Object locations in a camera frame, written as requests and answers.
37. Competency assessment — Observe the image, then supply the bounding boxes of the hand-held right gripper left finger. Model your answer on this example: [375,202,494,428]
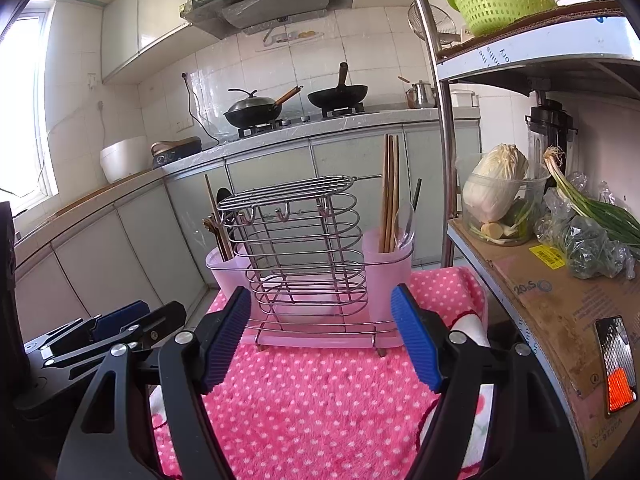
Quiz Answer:
[57,286,252,480]

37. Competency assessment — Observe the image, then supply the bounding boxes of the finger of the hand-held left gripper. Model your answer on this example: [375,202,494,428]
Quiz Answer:
[25,301,151,361]
[42,301,188,381]

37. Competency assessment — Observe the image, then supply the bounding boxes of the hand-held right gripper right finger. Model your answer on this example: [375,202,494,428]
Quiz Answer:
[390,284,586,480]

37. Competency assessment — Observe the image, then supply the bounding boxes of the wide pink plastic cup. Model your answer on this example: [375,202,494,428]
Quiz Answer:
[205,245,261,321]

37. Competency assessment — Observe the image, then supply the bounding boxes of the narrow pink plastic cup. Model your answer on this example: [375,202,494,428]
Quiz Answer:
[361,227,415,321]

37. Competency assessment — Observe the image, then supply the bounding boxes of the wooden chopstick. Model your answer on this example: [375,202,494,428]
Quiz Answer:
[387,135,394,253]
[204,174,232,261]
[381,134,389,254]
[393,135,401,241]

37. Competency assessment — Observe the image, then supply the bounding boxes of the clear plastic spoon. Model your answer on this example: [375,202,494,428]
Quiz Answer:
[395,202,416,251]

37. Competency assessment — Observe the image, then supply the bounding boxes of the black spoon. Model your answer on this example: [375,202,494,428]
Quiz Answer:
[216,187,234,226]

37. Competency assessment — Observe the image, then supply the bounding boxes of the metal wire utensil rack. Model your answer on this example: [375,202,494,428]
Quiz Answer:
[216,175,386,356]

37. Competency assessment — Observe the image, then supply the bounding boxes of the grey base cabinets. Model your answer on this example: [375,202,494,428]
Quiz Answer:
[15,120,481,361]

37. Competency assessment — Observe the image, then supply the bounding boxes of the pink plastic drip tray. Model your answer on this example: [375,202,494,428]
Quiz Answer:
[240,270,403,348]

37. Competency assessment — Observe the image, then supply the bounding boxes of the pink polka dot towel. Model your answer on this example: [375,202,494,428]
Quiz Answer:
[150,266,493,480]

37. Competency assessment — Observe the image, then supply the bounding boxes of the brown cardboard sheet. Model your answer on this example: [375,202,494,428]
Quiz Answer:
[450,220,640,476]

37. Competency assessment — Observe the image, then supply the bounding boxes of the white rice cooker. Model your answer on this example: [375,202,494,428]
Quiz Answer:
[100,136,155,184]

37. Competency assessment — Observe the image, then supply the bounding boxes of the black induction cooker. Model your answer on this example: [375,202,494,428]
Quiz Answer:
[151,147,202,168]

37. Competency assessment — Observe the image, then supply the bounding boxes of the napa cabbage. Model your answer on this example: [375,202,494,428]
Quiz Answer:
[462,143,529,223]

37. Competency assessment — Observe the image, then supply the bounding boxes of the window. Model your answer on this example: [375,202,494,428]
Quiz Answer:
[0,2,58,201]

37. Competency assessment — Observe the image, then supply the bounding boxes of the clear plastic container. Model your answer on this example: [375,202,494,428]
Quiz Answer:
[455,152,551,247]

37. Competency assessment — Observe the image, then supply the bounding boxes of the plastic bag of greens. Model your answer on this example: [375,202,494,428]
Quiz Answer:
[535,172,636,281]

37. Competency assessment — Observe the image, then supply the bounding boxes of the metal shelf unit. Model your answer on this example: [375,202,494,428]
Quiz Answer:
[397,0,640,480]

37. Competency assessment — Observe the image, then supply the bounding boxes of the green onions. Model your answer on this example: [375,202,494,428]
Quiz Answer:
[544,146,640,261]

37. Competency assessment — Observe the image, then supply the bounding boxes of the metal wok lid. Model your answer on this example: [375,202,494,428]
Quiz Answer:
[227,89,276,113]

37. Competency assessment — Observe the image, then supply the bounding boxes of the gas stove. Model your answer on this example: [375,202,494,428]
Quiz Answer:
[237,102,381,138]

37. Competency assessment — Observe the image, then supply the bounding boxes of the small brown pot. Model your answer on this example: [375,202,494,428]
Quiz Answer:
[397,76,418,109]

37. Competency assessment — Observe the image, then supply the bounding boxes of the steel kettle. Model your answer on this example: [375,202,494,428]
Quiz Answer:
[406,80,437,109]

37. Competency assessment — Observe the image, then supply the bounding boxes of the black blender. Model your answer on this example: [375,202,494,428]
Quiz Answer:
[525,91,573,171]

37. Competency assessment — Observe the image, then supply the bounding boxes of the metal mesh strainer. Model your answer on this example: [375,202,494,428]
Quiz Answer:
[407,2,456,43]

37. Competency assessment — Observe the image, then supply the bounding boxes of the grey range hood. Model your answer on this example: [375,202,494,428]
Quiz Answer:
[181,0,358,41]

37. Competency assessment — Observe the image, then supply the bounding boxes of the green plastic colander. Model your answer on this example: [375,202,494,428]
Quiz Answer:
[446,0,556,37]

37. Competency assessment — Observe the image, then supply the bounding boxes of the metal grater with orange handle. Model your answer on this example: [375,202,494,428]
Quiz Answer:
[594,316,638,415]

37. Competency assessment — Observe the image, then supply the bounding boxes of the black power cable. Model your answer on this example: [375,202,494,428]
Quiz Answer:
[181,72,221,146]

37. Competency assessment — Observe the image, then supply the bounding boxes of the black wok with wooden handle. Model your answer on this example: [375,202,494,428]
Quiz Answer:
[223,86,304,129]

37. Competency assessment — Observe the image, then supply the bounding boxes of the black wok with dark handle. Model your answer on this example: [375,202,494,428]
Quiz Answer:
[307,62,368,109]

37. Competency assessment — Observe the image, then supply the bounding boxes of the white wall cabinets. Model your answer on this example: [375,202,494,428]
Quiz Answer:
[100,0,431,86]

